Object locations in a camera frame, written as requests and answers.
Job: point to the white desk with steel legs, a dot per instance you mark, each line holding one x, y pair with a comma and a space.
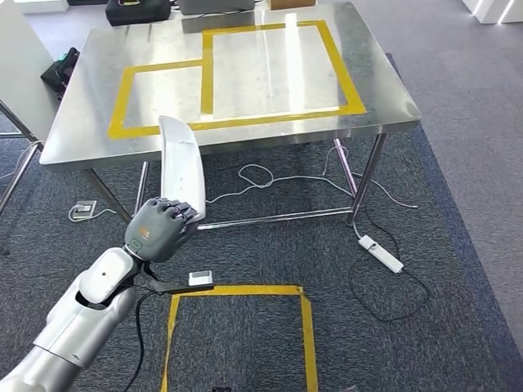
24, 70

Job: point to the yellow tape on workbench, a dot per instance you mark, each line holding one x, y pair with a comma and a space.
207, 81

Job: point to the white low platform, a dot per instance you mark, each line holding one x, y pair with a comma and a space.
494, 10

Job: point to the stainless steel workbench table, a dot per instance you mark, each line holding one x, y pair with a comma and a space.
379, 103

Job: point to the black bag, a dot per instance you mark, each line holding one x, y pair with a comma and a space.
61, 73

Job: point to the white power strip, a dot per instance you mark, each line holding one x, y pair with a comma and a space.
379, 254

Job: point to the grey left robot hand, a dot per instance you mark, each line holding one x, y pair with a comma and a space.
157, 235

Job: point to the white curved plastic part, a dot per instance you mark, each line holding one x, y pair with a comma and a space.
182, 162

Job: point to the grey laptop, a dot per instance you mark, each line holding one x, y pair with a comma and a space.
216, 6

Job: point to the brown cardboard box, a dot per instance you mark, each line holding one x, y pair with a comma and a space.
292, 4

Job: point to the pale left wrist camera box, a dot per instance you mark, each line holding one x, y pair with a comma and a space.
200, 278

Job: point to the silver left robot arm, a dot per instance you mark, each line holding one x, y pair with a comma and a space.
81, 324

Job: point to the yellow floor tape outline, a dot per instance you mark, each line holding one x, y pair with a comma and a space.
306, 335

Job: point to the black equipment case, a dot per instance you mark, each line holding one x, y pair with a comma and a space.
139, 15

